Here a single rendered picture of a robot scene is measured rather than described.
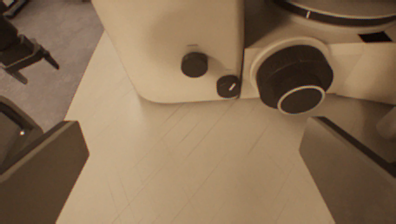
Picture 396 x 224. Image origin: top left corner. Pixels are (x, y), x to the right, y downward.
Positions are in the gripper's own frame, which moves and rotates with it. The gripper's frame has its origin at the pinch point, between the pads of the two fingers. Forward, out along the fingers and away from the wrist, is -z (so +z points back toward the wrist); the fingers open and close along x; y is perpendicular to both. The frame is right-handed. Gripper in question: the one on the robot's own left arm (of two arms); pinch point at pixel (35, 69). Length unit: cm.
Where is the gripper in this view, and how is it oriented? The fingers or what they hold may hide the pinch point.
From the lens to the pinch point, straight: 74.9
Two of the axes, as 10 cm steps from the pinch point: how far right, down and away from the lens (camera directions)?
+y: -3.8, -7.7, 5.1
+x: 9.1, -4.0, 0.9
